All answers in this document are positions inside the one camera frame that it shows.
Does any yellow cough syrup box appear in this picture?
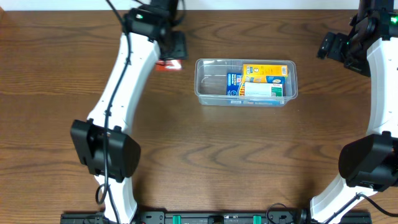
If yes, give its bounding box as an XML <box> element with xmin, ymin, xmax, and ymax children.
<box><xmin>243</xmin><ymin>64</ymin><xmax>289</xmax><ymax>77</ymax></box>

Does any blue Kool Fever box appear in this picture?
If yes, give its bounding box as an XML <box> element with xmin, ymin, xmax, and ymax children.
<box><xmin>224</xmin><ymin>73</ymin><xmax>290</xmax><ymax>106</ymax></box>

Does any white and green box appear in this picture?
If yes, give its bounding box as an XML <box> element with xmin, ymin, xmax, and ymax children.
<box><xmin>244</xmin><ymin>82</ymin><xmax>284</xmax><ymax>97</ymax></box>

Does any red Panadol box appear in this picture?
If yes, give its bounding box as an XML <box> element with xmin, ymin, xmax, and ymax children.
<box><xmin>155</xmin><ymin>60</ymin><xmax>182</xmax><ymax>71</ymax></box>

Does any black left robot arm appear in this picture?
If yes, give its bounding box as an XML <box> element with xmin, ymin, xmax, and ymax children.
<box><xmin>60</xmin><ymin>0</ymin><xmax>188</xmax><ymax>223</ymax></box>

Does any black mounting rail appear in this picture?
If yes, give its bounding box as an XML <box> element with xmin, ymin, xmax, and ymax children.
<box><xmin>60</xmin><ymin>210</ymin><xmax>373</xmax><ymax>224</ymax></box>

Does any clear plastic container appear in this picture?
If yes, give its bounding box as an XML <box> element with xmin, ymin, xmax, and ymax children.
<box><xmin>194</xmin><ymin>58</ymin><xmax>298</xmax><ymax>107</ymax></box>

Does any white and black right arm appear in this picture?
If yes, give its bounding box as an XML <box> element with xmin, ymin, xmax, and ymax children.
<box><xmin>297</xmin><ymin>0</ymin><xmax>397</xmax><ymax>223</ymax></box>

